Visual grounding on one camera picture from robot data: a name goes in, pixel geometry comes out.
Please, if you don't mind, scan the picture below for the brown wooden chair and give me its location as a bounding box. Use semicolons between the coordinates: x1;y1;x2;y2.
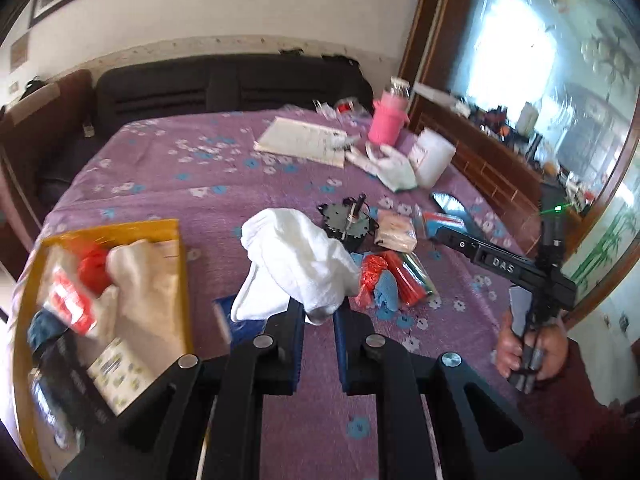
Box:
0;69;96;241

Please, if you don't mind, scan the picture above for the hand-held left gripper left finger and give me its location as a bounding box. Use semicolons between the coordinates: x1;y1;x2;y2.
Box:
57;300;307;480

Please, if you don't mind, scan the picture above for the blue packet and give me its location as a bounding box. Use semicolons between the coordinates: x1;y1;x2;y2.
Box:
212;295;261;346

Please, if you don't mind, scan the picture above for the lemon print tissue packet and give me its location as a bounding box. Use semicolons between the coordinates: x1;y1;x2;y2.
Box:
87;337;161;416

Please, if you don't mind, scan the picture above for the white terry cloth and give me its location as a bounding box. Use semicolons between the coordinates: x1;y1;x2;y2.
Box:
231;207;362;326

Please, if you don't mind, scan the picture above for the black foil packet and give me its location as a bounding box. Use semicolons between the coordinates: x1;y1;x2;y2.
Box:
30;330;118;451

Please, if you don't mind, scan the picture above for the black electric motor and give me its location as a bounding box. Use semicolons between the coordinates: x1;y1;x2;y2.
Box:
318;194;382;251

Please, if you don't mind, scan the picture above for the yellow cardboard box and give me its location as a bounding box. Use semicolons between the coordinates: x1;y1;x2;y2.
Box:
10;218;196;480

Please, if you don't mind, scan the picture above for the white paper booklet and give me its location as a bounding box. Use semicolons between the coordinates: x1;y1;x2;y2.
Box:
253;116;348;167

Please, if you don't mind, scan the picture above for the purple floral tablecloth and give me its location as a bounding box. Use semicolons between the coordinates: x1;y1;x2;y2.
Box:
15;105;546;480

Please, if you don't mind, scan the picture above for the wooden sideboard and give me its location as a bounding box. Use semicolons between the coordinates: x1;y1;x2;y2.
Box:
412;107;586;256

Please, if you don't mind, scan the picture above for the pink bottle with knit sleeve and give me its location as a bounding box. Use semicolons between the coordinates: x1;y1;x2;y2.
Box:
367;77;412;146

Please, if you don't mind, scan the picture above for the black smartphone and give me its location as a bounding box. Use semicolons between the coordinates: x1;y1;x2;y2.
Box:
429;191;473;233

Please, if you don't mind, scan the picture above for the wood framed glass panel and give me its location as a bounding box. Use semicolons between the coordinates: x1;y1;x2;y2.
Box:
397;0;640;326

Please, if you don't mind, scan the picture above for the person's right forearm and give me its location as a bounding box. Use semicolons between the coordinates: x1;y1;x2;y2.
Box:
500;330;640;480

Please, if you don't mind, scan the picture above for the white printed tube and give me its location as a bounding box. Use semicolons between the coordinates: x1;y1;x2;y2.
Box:
327;135;362;153

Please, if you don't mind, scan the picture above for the clutter of small tools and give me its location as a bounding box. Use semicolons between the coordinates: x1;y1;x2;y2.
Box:
450;95;591;211

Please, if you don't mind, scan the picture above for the white plastic jar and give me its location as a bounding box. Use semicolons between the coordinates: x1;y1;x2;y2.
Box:
407;127;457;188

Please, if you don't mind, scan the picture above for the blue face mask pack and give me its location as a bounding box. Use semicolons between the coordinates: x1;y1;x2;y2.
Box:
415;210;466;238

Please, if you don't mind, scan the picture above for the person's right hand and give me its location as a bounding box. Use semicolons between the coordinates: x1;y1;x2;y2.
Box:
495;307;568;381

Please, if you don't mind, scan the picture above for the beige cloth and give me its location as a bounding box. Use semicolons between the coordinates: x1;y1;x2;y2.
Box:
95;240;193;376

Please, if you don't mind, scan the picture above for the blue printed bag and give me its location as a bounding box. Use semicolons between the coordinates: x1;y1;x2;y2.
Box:
27;310;68;353

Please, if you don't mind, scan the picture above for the black sofa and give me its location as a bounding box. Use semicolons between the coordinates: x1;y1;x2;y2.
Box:
95;52;375;136

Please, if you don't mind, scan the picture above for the white tissue pack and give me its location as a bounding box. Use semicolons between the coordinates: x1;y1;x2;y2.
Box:
375;208;418;253

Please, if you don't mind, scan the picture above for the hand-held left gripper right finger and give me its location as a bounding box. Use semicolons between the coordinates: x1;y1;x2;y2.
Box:
334;305;581;480

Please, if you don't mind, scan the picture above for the clear bag of colourful bands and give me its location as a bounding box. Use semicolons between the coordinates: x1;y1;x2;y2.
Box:
357;250;438;308

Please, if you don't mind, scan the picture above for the bamboo print wall panel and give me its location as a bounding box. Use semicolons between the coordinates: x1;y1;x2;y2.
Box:
570;205;636;286

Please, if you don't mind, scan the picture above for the blue knit cloth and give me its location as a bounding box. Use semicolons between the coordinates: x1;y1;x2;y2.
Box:
372;270;403;318

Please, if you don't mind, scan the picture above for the small wall plaque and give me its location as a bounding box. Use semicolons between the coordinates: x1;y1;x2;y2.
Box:
10;32;31;68

